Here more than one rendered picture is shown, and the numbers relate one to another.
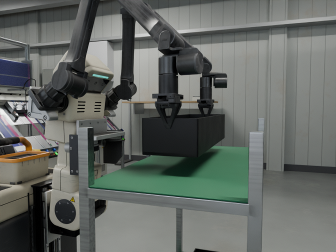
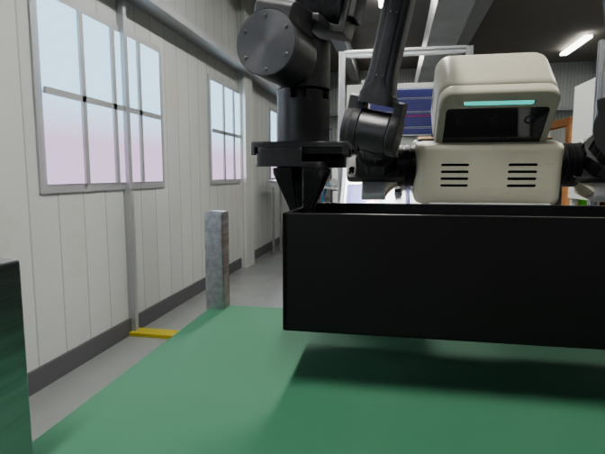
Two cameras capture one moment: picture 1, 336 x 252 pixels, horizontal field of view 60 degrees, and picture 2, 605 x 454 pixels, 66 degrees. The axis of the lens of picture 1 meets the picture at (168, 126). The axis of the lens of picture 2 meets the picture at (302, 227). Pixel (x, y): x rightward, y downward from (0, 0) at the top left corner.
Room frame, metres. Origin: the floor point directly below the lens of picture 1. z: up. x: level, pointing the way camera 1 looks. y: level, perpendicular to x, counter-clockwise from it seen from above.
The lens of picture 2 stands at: (0.78, -0.51, 1.16)
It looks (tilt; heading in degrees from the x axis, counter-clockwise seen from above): 6 degrees down; 82
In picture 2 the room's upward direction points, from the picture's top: straight up
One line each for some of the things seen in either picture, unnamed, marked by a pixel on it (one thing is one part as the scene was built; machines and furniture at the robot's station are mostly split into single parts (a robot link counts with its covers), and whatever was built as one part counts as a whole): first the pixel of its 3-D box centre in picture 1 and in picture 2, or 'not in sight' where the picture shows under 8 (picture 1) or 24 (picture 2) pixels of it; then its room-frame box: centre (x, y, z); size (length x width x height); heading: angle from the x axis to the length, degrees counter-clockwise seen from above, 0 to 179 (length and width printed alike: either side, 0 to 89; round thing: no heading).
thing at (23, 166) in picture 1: (22, 166); not in sight; (1.38, 0.70, 0.87); 0.23 x 0.15 x 0.11; 162
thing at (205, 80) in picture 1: (207, 82); not in sight; (1.38, -0.18, 1.27); 0.07 x 0.06 x 0.07; 82
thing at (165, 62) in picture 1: (170, 66); (302, 67); (0.85, -0.01, 1.27); 0.07 x 0.06 x 0.07; 61
